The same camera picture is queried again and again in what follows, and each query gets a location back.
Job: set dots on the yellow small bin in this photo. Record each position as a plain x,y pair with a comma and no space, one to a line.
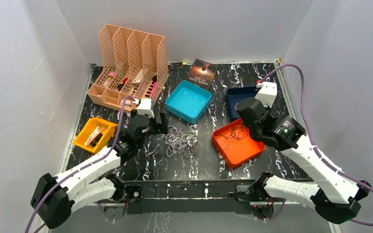
101,140

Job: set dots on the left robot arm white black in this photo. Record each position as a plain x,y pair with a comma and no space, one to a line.
56,197

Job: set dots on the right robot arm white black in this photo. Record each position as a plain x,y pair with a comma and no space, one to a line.
334,197

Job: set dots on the pink bottle in organizer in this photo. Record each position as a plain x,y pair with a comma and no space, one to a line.
108,79

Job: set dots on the orange square tray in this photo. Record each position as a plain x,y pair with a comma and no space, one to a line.
234,144

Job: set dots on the white box in organizer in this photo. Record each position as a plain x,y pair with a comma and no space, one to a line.
138,78

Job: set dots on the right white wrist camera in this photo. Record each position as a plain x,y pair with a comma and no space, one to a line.
267,93

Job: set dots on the teal square tray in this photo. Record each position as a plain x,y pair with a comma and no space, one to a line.
188,101

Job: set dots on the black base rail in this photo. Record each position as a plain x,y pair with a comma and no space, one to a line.
189,196

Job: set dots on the pink plastic file organizer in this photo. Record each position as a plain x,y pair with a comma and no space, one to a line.
127,51

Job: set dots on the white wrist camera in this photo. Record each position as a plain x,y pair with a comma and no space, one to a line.
145,107
267,93

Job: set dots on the navy blue square tray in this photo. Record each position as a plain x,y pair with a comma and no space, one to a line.
234,96

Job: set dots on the aluminium frame rail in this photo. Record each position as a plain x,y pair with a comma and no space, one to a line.
281,78

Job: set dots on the pink marker in organizer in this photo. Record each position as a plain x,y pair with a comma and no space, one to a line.
153,89

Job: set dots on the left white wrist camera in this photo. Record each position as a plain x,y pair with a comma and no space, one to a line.
145,107

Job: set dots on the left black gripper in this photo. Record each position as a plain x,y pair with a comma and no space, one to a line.
156,127

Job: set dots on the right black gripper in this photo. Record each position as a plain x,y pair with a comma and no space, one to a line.
267,108

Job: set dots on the pens in yellow bin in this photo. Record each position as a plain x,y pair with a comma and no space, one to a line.
98,130

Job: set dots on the dark book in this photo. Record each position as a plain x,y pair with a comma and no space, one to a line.
202,74

